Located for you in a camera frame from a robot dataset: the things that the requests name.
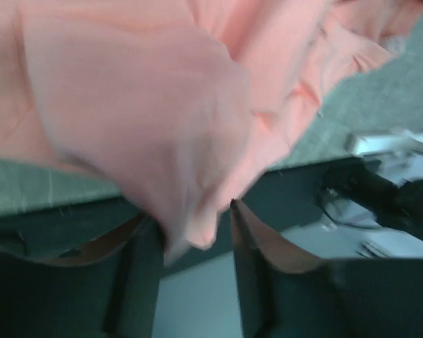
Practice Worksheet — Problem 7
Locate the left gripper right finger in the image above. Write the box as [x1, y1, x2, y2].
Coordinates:
[231, 200, 423, 337]

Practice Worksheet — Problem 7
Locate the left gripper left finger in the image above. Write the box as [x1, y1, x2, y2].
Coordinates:
[0, 215, 164, 337]

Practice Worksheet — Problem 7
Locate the salmon orange t shirt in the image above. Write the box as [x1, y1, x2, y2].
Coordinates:
[0, 0, 423, 267]

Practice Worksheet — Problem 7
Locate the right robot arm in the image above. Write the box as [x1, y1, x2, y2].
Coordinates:
[317, 129, 423, 258]

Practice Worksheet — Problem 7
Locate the metal clothes rack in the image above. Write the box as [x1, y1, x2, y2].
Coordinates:
[344, 129, 423, 157]

